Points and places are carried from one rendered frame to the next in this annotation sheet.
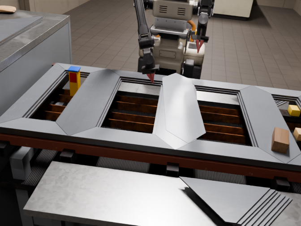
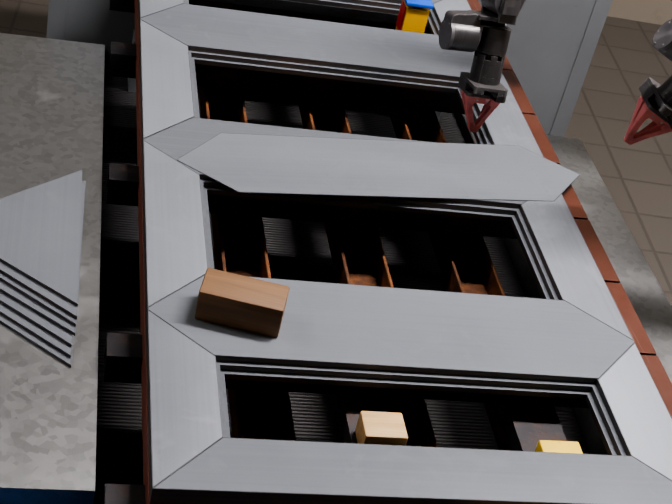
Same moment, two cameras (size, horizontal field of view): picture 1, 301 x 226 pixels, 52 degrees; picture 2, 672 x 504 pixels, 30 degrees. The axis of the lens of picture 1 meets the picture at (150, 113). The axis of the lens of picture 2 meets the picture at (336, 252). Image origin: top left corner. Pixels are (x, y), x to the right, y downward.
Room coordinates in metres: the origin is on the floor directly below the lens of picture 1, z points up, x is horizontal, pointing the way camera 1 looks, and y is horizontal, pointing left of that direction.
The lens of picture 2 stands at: (0.75, -1.91, 1.96)
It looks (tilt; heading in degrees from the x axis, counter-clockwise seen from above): 35 degrees down; 70
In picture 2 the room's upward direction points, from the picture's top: 14 degrees clockwise
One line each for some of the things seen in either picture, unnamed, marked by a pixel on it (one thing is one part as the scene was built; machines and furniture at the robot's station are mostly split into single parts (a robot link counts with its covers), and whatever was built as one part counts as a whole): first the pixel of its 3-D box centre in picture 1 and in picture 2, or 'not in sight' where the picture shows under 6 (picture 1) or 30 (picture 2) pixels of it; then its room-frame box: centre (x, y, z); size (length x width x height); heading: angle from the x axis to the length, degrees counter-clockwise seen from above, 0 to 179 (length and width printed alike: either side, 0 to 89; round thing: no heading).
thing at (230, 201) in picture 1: (238, 206); (15, 255); (0.80, -0.35, 0.77); 0.45 x 0.20 x 0.04; 86
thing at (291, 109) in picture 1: (294, 110); (559, 463); (1.53, -0.81, 0.79); 0.06 x 0.05 x 0.04; 176
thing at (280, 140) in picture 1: (280, 140); (242, 302); (1.11, -0.57, 0.87); 0.12 x 0.06 x 0.05; 162
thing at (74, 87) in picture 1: (75, 85); (406, 44); (1.63, 0.46, 0.78); 0.05 x 0.05 x 0.19; 86
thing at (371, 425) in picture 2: (300, 134); (381, 434); (1.29, -0.75, 0.79); 0.06 x 0.05 x 0.04; 176
